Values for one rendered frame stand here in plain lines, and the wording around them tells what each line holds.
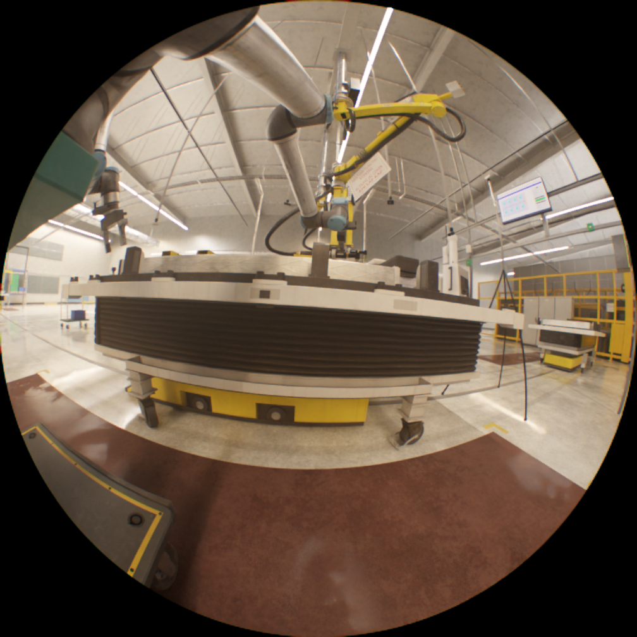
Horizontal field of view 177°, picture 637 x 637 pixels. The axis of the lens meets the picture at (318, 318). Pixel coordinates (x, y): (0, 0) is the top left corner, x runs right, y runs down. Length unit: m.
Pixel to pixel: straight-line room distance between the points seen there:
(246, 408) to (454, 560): 1.31
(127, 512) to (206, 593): 0.35
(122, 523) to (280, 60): 0.93
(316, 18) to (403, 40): 2.97
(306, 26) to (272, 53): 9.24
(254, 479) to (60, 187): 1.06
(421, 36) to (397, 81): 2.55
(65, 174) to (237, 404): 1.30
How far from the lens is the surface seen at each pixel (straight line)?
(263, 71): 0.48
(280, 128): 0.81
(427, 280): 0.90
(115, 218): 0.96
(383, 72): 10.23
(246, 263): 0.95
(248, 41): 0.42
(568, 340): 4.98
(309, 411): 1.30
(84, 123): 0.35
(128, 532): 0.56
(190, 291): 0.79
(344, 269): 0.93
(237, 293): 0.72
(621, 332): 9.82
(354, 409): 1.35
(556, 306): 9.55
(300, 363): 1.03
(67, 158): 0.32
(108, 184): 1.03
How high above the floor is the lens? 0.77
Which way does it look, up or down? 3 degrees down
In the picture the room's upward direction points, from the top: 4 degrees clockwise
